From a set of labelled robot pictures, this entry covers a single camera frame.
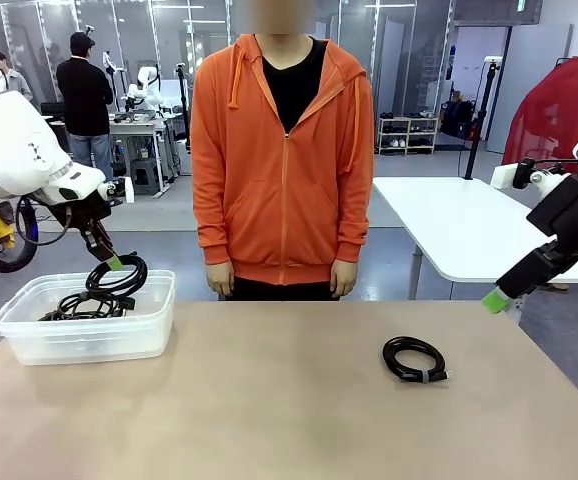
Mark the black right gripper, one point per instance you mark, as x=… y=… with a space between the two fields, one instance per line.
x=569 y=210

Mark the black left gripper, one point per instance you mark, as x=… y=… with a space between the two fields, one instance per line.
x=84 y=215

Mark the person's right forearm orange sleeve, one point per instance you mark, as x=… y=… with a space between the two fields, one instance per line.
x=214 y=235

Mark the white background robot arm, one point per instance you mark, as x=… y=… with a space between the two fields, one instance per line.
x=146 y=82

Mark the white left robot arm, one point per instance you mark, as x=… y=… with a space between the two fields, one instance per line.
x=4 y=145

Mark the person's left forearm orange sleeve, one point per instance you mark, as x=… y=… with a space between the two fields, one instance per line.
x=353 y=232

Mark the person's right hand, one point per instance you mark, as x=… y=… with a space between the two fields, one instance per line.
x=220 y=279

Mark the person's left hand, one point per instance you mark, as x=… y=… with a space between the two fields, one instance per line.
x=343 y=277

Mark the grey plastic stool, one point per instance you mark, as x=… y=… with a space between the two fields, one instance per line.
x=145 y=177

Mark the translucent plastic storage container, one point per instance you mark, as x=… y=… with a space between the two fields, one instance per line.
x=94 y=340

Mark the large white table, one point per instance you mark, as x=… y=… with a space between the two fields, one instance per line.
x=444 y=215

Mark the white workbench with equipment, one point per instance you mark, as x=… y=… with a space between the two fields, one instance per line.
x=139 y=127

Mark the black tripod stand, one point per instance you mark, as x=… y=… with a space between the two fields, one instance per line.
x=184 y=110
x=476 y=140

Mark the person in black jacket cap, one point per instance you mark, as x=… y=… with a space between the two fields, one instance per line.
x=84 y=95

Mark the red sheer cloth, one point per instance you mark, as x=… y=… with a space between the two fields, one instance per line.
x=544 y=115

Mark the person in grey jacket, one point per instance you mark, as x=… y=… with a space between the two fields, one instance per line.
x=14 y=85

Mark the person in orange hoodie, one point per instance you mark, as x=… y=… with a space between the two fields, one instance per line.
x=279 y=200

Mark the white shoe rack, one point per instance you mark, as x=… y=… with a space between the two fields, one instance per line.
x=409 y=135

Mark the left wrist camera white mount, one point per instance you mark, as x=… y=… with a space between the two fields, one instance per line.
x=126 y=190

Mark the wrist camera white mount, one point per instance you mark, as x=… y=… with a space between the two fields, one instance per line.
x=504 y=176
x=126 y=190

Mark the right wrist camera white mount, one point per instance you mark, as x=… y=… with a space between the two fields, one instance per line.
x=504 y=176

